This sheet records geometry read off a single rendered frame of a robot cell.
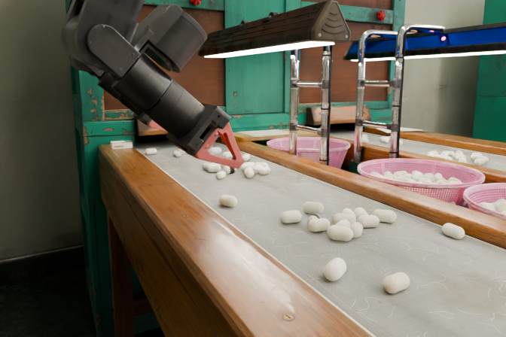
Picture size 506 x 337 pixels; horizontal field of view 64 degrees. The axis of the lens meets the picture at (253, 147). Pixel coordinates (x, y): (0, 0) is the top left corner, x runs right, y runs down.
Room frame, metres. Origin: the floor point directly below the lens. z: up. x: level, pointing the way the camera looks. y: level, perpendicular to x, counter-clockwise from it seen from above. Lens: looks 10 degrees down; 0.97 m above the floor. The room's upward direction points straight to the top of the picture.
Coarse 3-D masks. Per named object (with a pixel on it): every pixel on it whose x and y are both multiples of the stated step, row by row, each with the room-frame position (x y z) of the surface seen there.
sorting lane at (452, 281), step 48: (192, 192) 0.82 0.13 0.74; (240, 192) 0.82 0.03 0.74; (288, 192) 0.82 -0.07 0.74; (336, 192) 0.82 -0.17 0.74; (288, 240) 0.56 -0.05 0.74; (336, 240) 0.56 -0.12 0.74; (384, 240) 0.56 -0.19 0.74; (432, 240) 0.56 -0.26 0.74; (336, 288) 0.43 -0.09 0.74; (432, 288) 0.43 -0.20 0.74; (480, 288) 0.43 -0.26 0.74; (384, 336) 0.34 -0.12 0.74; (432, 336) 0.34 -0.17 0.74; (480, 336) 0.34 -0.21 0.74
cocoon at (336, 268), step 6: (336, 258) 0.46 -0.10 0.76; (330, 264) 0.44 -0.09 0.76; (336, 264) 0.44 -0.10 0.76; (342, 264) 0.45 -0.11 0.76; (324, 270) 0.44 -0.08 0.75; (330, 270) 0.44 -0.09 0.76; (336, 270) 0.44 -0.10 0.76; (342, 270) 0.44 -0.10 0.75; (330, 276) 0.44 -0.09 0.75; (336, 276) 0.44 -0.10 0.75
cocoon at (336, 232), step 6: (330, 228) 0.57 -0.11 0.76; (336, 228) 0.56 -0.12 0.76; (342, 228) 0.56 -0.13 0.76; (348, 228) 0.56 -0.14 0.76; (330, 234) 0.56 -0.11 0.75; (336, 234) 0.56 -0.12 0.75; (342, 234) 0.55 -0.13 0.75; (348, 234) 0.55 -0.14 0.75; (342, 240) 0.56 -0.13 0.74; (348, 240) 0.56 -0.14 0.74
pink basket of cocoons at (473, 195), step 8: (480, 184) 0.77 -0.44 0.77; (488, 184) 0.77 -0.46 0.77; (496, 184) 0.78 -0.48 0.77; (504, 184) 0.78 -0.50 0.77; (464, 192) 0.72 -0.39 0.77; (472, 192) 0.75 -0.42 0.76; (480, 192) 0.76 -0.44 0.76; (488, 192) 0.77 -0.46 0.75; (496, 192) 0.77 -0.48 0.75; (504, 192) 0.78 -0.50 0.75; (472, 200) 0.74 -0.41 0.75; (480, 200) 0.75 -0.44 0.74; (488, 200) 0.76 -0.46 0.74; (496, 200) 0.77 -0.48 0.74; (472, 208) 0.67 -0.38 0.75; (480, 208) 0.63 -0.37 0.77; (488, 208) 0.62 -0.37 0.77; (496, 216) 0.60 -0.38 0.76; (504, 216) 0.59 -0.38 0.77
